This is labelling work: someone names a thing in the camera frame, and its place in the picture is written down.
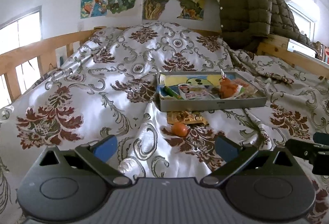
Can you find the clear rice cracker packet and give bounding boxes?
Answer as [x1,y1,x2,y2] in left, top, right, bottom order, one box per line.
[236,79,258,99]

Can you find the wooden bed frame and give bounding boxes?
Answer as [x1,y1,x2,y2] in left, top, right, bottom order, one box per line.
[0,26,329,105]

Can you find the brown golden snack packet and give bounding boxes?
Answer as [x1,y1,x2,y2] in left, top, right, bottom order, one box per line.
[167,111,209,126]

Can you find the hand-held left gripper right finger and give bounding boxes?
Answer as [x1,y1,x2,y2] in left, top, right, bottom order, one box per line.
[200,135,300,187]

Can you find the orange snack packet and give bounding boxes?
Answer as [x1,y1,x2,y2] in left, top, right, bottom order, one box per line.
[218,70,239,99]

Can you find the floral printed blanket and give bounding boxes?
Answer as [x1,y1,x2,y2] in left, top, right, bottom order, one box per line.
[0,22,329,224]

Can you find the window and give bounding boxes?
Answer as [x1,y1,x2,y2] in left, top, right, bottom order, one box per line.
[0,7,42,101]

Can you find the white cabinet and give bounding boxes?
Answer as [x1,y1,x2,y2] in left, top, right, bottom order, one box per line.
[286,39,320,58]

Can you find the white green snack pouch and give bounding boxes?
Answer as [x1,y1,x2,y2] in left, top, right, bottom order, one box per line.
[178,84,217,100]

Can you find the grey tray with cartoon picture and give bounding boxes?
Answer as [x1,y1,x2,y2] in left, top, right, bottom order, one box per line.
[156,71,268,113]

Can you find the brown printed bag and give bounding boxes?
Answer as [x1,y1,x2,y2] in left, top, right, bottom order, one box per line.
[315,41,329,64]

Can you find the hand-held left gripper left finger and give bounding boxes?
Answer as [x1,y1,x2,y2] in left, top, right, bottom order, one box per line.
[35,135,133,187]

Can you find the green marker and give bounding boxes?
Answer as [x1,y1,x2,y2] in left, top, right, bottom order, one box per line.
[161,85,185,100]

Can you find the orange tangerine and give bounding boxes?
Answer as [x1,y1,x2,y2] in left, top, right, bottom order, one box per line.
[171,122,189,137]

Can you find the olive quilted jacket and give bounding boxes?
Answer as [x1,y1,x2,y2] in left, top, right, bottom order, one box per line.
[218,0,314,53]

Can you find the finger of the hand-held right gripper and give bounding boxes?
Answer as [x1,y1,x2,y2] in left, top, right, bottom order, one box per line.
[285,138,316,161]

